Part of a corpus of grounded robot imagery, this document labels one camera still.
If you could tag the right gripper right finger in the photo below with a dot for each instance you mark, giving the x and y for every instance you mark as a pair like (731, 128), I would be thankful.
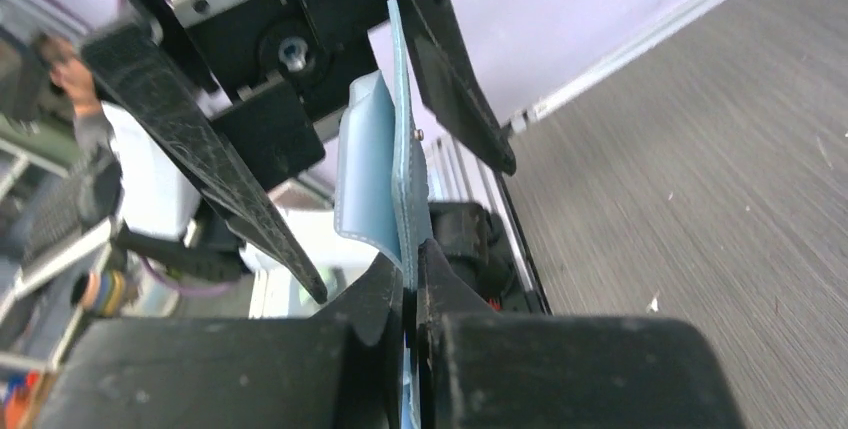
(445, 305)

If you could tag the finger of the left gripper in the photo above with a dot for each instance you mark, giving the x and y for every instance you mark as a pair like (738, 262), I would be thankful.
(447, 83)
(139, 74)

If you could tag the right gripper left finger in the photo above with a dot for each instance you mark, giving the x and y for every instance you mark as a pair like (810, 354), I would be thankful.
(368, 366)

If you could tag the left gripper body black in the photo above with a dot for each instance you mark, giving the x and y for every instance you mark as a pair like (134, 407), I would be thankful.
(284, 64)

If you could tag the blue leather card holder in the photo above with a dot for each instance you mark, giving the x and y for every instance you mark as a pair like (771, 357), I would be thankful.
(382, 188)

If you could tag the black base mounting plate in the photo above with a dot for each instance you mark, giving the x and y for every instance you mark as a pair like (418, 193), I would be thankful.
(490, 253)

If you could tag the measuring cup with rolls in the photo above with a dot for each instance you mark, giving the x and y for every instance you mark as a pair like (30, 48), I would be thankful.
(104, 294)

